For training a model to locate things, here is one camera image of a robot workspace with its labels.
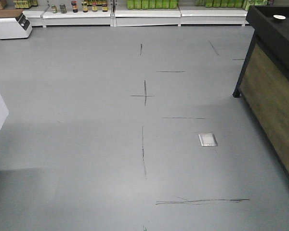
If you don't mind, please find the small white dish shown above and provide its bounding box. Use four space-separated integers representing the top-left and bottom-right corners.
273 14 286 20

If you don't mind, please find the metal floor outlet plate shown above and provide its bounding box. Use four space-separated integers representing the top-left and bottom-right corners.
198 133 218 147

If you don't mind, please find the white store shelf unit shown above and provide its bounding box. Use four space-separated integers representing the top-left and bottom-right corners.
24 0 247 28

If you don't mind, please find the black wood display table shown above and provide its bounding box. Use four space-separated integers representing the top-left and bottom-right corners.
233 5 289 218

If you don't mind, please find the white box appliance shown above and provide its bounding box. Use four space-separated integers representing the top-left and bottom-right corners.
0 13 32 40

